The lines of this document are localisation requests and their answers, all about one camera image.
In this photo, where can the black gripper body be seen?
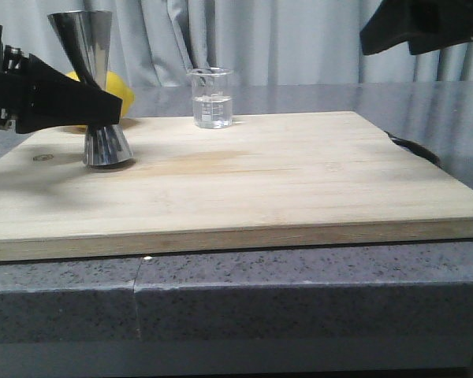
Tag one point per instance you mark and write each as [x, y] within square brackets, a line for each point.
[13, 88]

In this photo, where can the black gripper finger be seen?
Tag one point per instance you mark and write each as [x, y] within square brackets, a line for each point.
[52, 99]
[440, 24]
[393, 22]

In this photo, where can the steel double-cone jigger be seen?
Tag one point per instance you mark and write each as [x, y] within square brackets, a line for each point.
[85, 38]

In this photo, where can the clear glass beaker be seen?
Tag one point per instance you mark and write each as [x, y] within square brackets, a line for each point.
[212, 101]

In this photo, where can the yellow lemon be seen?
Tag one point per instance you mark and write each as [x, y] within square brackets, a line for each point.
[118, 87]

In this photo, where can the grey curtain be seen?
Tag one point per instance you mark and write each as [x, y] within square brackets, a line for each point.
[155, 43]

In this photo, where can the light wooden cutting board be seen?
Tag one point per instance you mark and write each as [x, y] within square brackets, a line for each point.
[296, 179]

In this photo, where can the black board handle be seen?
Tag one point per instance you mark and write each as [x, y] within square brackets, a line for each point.
[415, 149]

